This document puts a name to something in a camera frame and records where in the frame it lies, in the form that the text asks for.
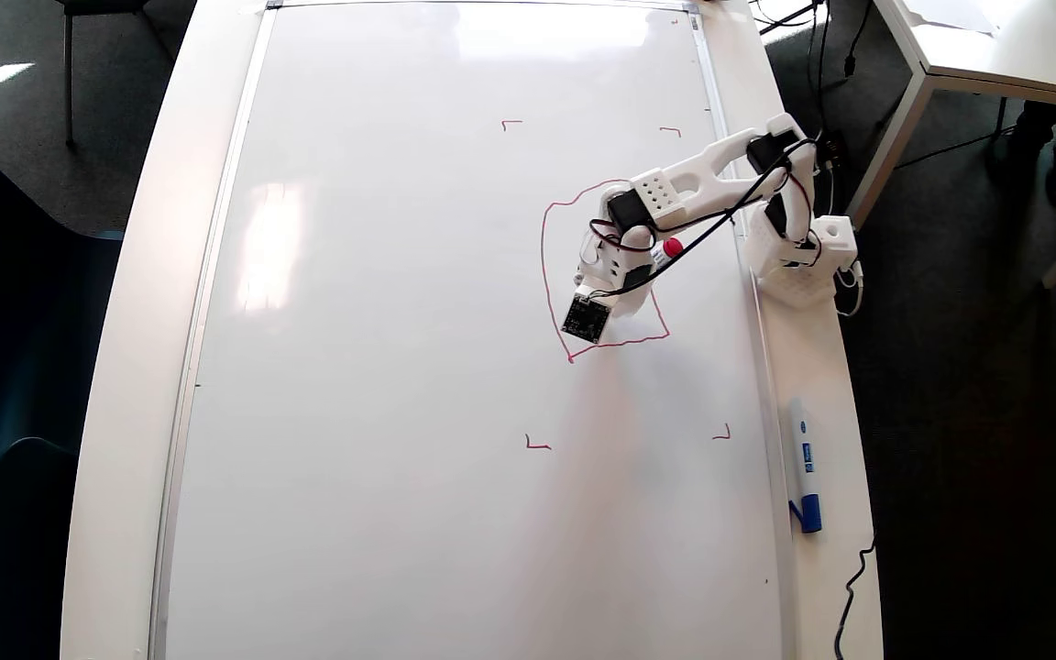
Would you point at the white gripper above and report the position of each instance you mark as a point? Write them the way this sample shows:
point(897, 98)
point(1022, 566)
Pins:
point(589, 273)

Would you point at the red whiteboard marker pen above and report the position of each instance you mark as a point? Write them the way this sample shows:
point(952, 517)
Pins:
point(671, 249)

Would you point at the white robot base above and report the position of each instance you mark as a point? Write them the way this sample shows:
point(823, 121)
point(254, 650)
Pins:
point(803, 275)

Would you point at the blue whiteboard marker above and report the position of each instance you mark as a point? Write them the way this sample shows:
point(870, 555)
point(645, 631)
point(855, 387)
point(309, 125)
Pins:
point(805, 458)

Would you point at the white paper sheet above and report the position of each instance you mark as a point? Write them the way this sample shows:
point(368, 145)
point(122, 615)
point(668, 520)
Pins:
point(950, 14)

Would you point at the white side table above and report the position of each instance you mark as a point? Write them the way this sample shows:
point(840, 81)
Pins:
point(1023, 55)

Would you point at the chair with metal legs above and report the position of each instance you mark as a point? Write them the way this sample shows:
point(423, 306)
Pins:
point(69, 73)

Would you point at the dark blue chair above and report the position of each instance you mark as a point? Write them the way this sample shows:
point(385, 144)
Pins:
point(15, 559)
point(5, 302)

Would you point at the black camera circuit board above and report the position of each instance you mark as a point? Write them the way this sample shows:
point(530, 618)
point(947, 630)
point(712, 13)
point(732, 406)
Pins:
point(586, 318)

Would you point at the white whiteboard with metal frame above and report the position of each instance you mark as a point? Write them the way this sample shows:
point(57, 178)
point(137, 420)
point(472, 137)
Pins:
point(400, 412)

